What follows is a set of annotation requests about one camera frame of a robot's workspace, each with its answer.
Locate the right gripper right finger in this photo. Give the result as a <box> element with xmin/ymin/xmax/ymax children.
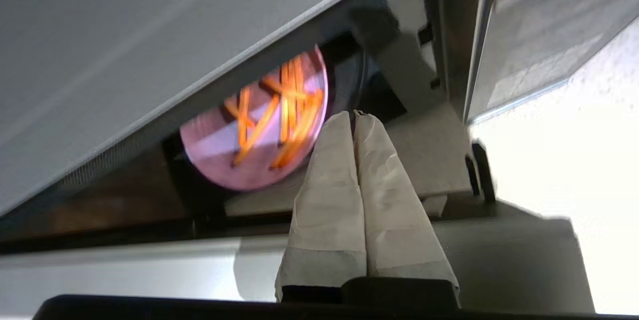
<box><xmin>353</xmin><ymin>109</ymin><xmax>461</xmax><ymax>306</ymax></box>

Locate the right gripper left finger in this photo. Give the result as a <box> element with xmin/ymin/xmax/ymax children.
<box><xmin>275</xmin><ymin>112</ymin><xmax>367</xmax><ymax>303</ymax></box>

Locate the purple plate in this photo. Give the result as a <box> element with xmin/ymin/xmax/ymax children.
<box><xmin>180</xmin><ymin>45</ymin><xmax>330</xmax><ymax>192</ymax></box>

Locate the microwave door with glass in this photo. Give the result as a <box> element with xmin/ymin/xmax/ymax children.
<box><xmin>0</xmin><ymin>143</ymin><xmax>597</xmax><ymax>316</ymax></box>

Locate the silver microwave oven body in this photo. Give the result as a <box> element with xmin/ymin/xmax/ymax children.
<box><xmin>0</xmin><ymin>0</ymin><xmax>639</xmax><ymax>241</ymax></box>

